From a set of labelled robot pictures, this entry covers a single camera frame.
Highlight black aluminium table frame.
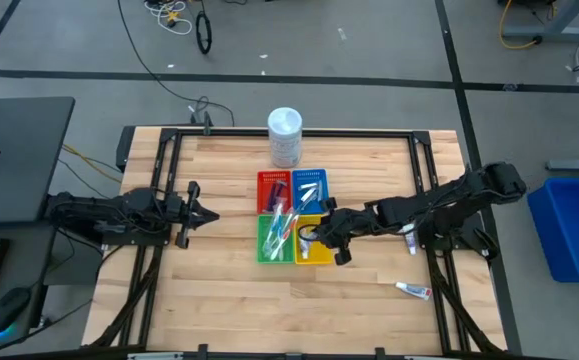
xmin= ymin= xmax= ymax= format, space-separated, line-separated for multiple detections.
xmin=82 ymin=125 xmax=508 ymax=360

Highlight yellow plastic basket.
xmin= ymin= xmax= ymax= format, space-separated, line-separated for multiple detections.
xmin=293 ymin=213 xmax=335 ymax=265

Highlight white wipes canister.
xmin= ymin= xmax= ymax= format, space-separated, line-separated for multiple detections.
xmin=267 ymin=106 xmax=304 ymax=169

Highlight blue plastic basket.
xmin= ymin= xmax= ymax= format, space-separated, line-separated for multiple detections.
xmin=291 ymin=168 xmax=329 ymax=215

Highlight green plastic basket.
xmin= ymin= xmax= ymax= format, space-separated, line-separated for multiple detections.
xmin=256 ymin=213 xmax=298 ymax=265

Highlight black coiled cable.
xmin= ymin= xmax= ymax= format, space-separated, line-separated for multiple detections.
xmin=194 ymin=10 xmax=214 ymax=56

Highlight black mouse with glow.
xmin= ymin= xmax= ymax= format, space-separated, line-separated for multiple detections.
xmin=0 ymin=285 xmax=33 ymax=335

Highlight red plastic basket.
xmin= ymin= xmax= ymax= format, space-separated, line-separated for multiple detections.
xmin=256 ymin=169 xmax=293 ymax=215

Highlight grey desk base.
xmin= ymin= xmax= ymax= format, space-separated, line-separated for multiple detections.
xmin=499 ymin=0 xmax=579 ymax=44

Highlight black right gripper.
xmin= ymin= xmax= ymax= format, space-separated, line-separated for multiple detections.
xmin=297 ymin=197 xmax=370 ymax=267

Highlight clear-wrapped toothbrush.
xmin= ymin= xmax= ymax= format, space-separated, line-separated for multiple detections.
xmin=270 ymin=212 xmax=301 ymax=261
xmin=261 ymin=219 xmax=290 ymax=261
xmin=262 ymin=198 xmax=285 ymax=254

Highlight white cable bundle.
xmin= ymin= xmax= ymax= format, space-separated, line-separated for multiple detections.
xmin=143 ymin=0 xmax=194 ymax=37

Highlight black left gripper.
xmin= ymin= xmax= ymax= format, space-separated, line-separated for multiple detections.
xmin=161 ymin=180 xmax=220 ymax=250

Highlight large blue plastic bin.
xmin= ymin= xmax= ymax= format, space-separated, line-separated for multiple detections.
xmin=526 ymin=176 xmax=579 ymax=284

